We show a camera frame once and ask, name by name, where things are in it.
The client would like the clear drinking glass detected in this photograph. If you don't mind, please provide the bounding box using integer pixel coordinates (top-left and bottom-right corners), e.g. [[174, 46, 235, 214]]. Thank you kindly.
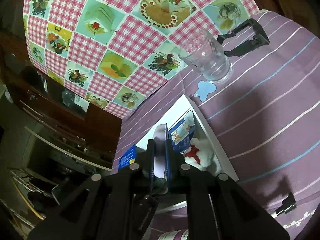
[[178, 30, 232, 83]]

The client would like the dark wooden cabinet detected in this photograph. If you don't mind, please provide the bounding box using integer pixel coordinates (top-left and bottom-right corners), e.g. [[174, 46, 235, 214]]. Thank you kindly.
[[1, 32, 121, 170]]

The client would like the purple white tube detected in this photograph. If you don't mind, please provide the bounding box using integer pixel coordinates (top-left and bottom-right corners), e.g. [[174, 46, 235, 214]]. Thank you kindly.
[[158, 229, 189, 240]]

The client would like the pink checkered picture cloth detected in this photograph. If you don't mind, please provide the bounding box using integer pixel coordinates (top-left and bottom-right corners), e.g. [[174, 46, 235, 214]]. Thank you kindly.
[[23, 0, 259, 118]]

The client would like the yellow puff package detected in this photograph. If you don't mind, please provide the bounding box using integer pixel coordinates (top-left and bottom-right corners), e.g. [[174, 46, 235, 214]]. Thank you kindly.
[[153, 124, 168, 179]]

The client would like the black plastic clip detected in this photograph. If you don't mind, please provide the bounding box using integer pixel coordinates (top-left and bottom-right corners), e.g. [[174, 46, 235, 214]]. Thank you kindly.
[[216, 17, 271, 58]]

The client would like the blue foil package back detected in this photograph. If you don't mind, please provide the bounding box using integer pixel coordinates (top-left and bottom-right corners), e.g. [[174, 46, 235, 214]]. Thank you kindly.
[[118, 144, 137, 170]]

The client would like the panda plush with sunglasses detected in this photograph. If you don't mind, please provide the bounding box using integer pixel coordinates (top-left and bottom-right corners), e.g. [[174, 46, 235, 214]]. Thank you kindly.
[[183, 138, 221, 175]]

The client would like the white shallow box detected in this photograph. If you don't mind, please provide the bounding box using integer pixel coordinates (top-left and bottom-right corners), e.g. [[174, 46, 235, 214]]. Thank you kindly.
[[136, 95, 239, 181]]

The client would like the purple striped tablecloth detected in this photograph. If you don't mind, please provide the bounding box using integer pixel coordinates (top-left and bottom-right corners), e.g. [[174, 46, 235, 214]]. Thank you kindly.
[[112, 11, 319, 239]]

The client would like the blue eye mask package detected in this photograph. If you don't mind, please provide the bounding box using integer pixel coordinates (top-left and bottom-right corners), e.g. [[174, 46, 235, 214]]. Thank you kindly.
[[168, 110, 196, 153]]

